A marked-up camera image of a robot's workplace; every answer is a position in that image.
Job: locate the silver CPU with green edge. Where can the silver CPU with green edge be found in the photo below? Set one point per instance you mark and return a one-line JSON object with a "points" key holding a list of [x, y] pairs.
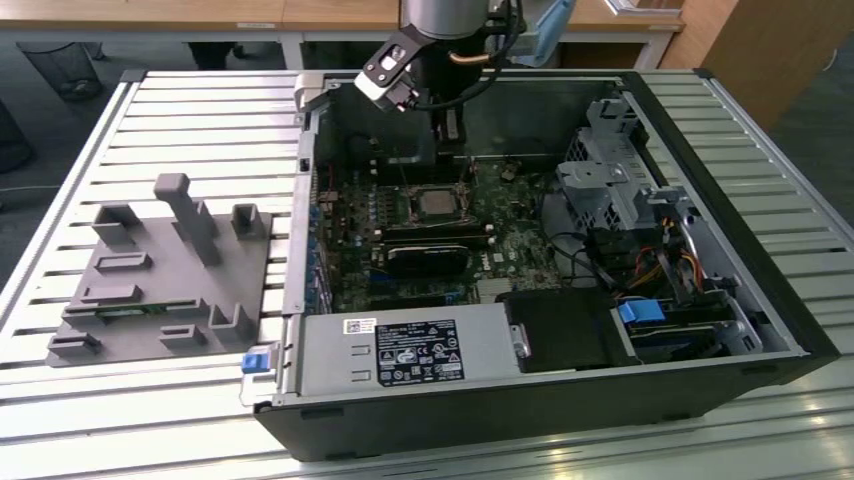
{"points": [[436, 201]]}

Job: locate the CPU socket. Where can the CPU socket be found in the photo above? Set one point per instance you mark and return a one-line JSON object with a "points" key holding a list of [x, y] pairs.
{"points": [[405, 217]]}

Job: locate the black RAM slot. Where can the black RAM slot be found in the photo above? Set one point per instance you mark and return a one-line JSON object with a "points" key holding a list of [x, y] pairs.
{"points": [[433, 241], [433, 236], [433, 232], [433, 227]]}

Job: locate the pale blue teach pendant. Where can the pale blue teach pendant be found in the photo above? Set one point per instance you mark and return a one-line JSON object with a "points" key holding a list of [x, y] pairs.
{"points": [[550, 30]]}

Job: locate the perforated metal drive cage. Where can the perforated metal drive cage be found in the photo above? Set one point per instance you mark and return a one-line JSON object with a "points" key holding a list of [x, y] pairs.
{"points": [[587, 185]]}

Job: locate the green motherboard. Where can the green motherboard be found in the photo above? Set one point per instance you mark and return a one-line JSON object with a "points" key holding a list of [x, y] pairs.
{"points": [[520, 220]]}

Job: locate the black graphics card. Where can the black graphics card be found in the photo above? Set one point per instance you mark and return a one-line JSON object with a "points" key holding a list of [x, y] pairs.
{"points": [[427, 260]]}

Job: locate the silver chipset heatsink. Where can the silver chipset heatsink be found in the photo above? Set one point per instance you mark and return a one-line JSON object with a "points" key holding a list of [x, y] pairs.
{"points": [[502, 290]]}

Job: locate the wooden cabinet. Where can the wooden cabinet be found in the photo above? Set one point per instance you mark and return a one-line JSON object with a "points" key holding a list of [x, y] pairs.
{"points": [[767, 50]]}

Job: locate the black plastic shroud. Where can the black plastic shroud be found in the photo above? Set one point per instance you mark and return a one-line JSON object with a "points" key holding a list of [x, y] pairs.
{"points": [[567, 330]]}

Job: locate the blue disk carrier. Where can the blue disk carrier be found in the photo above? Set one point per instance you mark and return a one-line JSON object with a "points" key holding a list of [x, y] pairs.
{"points": [[640, 312]]}

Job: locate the black mesh wastebasket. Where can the black mesh wastebasket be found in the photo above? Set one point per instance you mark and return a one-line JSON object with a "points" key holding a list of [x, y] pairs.
{"points": [[60, 65]]}

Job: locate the grey parts rack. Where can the grey parts rack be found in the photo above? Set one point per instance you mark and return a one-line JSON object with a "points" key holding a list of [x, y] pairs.
{"points": [[167, 280]]}

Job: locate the silver power supply with label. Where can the silver power supply with label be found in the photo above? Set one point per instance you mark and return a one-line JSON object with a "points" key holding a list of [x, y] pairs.
{"points": [[333, 360]]}

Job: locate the blue case latch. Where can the blue case latch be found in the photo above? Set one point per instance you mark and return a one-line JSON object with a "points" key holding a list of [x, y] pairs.
{"points": [[255, 364]]}

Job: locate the dark chair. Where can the dark chair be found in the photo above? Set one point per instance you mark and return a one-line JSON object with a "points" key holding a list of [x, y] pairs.
{"points": [[13, 140]]}

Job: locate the green RAM stick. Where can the green RAM stick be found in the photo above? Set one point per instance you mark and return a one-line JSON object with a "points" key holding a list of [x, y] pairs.
{"points": [[129, 311]]}

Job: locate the black PC case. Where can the black PC case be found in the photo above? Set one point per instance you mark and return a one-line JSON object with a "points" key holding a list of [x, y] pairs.
{"points": [[467, 430]]}

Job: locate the silver and black camera box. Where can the silver and black camera box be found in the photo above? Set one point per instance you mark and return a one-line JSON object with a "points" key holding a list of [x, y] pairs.
{"points": [[389, 65]]}

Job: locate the wooden desk with white frame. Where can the wooden desk with white frame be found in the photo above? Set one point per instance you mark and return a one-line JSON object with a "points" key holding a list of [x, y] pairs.
{"points": [[347, 12], [133, 12]]}

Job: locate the silver disk bay bracket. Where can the silver disk bay bracket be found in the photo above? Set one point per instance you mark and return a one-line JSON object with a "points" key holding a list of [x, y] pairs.
{"points": [[700, 235]]}

